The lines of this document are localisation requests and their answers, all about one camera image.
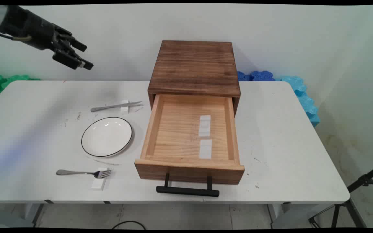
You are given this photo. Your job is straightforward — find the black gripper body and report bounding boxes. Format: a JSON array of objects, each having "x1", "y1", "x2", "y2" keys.
[{"x1": 5, "y1": 6, "x2": 61, "y2": 51}]

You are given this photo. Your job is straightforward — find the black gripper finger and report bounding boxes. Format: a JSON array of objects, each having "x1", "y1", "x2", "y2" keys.
[
  {"x1": 52, "y1": 41, "x2": 94, "y2": 71},
  {"x1": 55, "y1": 28, "x2": 88, "y2": 52}
]

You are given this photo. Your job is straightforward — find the silver serrated table knife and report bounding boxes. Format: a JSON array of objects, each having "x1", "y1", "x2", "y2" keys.
[{"x1": 90, "y1": 101, "x2": 143, "y2": 112}]

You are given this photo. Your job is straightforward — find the green foam mat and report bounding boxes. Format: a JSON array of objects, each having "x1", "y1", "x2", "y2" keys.
[{"x1": 0, "y1": 75, "x2": 41, "y2": 96}]

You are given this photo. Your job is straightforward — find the white plate with black rim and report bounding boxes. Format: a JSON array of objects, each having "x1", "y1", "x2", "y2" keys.
[{"x1": 81, "y1": 117, "x2": 133, "y2": 158}]

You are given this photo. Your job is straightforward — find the silver fork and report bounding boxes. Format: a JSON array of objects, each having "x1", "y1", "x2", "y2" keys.
[{"x1": 56, "y1": 169, "x2": 113, "y2": 179}]

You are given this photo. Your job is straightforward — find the dark brown wooden cabinet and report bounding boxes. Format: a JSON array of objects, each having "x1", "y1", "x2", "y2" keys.
[{"x1": 148, "y1": 40, "x2": 241, "y2": 116}]

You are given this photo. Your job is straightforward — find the light wooden drawer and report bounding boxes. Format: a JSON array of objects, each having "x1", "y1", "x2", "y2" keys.
[{"x1": 134, "y1": 94, "x2": 245, "y2": 185}]

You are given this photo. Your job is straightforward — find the grey table leg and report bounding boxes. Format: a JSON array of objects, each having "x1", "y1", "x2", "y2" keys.
[
  {"x1": 267, "y1": 203, "x2": 291, "y2": 224},
  {"x1": 23, "y1": 203, "x2": 46, "y2": 227}
]

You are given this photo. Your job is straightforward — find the dark blue foam mat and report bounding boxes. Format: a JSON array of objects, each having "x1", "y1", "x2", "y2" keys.
[{"x1": 237, "y1": 71, "x2": 275, "y2": 82}]

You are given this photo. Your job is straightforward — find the light blue foam mat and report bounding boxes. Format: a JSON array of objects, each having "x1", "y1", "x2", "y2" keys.
[{"x1": 274, "y1": 75, "x2": 321, "y2": 128}]

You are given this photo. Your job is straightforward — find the black tripod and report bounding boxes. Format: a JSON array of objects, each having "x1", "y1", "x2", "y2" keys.
[{"x1": 308, "y1": 162, "x2": 373, "y2": 229}]

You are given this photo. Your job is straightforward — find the thin grey gripper cable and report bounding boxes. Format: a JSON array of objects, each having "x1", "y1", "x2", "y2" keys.
[{"x1": 0, "y1": 28, "x2": 31, "y2": 42}]

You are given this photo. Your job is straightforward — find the black floor cable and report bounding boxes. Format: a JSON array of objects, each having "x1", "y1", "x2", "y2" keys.
[{"x1": 111, "y1": 220, "x2": 147, "y2": 230}]

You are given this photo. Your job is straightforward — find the black drawer handle bar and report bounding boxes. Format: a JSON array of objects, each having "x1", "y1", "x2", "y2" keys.
[{"x1": 156, "y1": 173, "x2": 220, "y2": 197}]

